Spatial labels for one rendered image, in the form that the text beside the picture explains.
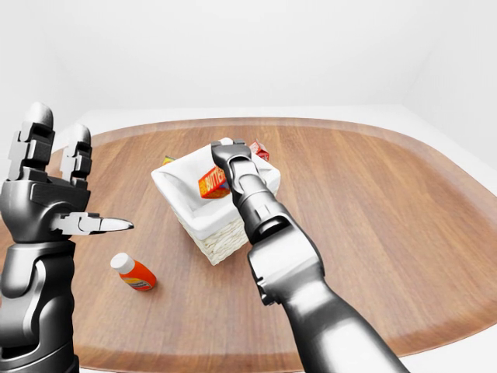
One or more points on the red and white carton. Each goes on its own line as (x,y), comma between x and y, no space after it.
(261,150)

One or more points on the orange butter box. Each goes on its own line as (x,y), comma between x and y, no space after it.
(212,184)

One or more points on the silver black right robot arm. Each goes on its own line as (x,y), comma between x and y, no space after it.
(295,272)

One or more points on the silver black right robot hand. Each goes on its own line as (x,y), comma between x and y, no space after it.
(235,163)

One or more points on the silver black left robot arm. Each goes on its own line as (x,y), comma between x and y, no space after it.
(35,303)

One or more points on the orange bottle with white cap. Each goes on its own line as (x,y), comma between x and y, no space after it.
(134,272)

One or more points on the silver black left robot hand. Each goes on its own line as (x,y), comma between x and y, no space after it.
(42,202)

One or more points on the white woven basket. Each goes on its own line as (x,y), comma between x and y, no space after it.
(202,210)

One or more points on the yellow and green box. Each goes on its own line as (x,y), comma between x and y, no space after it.
(168,159)

